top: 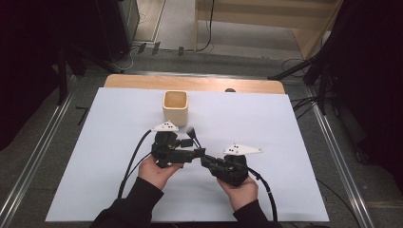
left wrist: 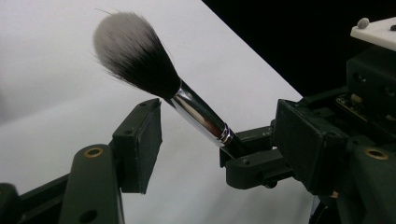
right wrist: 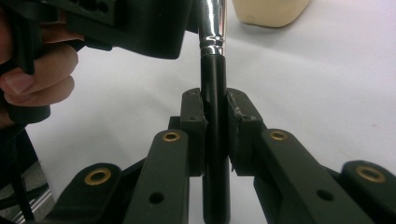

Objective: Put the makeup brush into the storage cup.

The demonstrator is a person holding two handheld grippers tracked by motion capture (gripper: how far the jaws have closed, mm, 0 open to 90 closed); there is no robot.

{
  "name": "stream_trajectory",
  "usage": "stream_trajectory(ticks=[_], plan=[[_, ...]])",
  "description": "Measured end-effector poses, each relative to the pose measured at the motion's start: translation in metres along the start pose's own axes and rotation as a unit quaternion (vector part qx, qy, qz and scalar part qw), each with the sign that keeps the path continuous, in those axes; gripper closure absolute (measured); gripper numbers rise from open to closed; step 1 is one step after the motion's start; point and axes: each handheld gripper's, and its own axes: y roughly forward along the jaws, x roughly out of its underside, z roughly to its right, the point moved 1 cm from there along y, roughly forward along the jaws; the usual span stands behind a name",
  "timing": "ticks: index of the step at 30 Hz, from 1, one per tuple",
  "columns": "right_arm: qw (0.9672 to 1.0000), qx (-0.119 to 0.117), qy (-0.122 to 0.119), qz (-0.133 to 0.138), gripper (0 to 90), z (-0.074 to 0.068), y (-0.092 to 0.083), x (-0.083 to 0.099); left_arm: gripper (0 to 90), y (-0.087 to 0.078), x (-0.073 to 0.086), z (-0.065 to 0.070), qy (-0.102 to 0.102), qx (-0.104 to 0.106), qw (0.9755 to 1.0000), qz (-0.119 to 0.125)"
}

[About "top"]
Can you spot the square wooden cup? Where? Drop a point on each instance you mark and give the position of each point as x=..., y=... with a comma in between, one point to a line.
x=175, y=114

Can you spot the person's right hand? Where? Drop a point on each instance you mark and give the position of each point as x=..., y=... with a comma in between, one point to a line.
x=242, y=194

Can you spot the aluminium floor rail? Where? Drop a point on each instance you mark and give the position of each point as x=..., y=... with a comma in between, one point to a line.
x=335, y=152
x=47, y=126

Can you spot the dark round table grommet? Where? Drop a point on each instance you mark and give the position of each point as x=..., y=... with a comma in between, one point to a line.
x=230, y=90

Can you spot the black cabinet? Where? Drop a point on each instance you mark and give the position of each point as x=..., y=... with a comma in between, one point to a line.
x=117, y=28

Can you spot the white table cover sheet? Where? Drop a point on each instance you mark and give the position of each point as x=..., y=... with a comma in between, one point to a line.
x=95, y=158

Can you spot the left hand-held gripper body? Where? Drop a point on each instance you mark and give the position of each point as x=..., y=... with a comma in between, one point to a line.
x=164, y=150

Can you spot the dark power plug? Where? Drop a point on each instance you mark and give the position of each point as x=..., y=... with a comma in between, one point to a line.
x=156, y=48
x=181, y=51
x=142, y=48

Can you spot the light wooden shelf unit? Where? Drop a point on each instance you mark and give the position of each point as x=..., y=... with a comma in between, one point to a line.
x=253, y=28

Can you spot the black makeup brush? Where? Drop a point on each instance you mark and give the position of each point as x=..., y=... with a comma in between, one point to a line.
x=191, y=131

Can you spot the black tripod stand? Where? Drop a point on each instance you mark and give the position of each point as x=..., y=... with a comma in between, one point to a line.
x=323, y=85

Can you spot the dark curtain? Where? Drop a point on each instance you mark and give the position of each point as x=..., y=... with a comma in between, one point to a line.
x=374, y=79
x=28, y=63

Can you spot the person's left hand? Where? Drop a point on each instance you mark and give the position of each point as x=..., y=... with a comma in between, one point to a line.
x=153, y=174

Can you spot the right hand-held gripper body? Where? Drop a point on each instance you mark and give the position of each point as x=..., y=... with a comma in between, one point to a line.
x=233, y=171

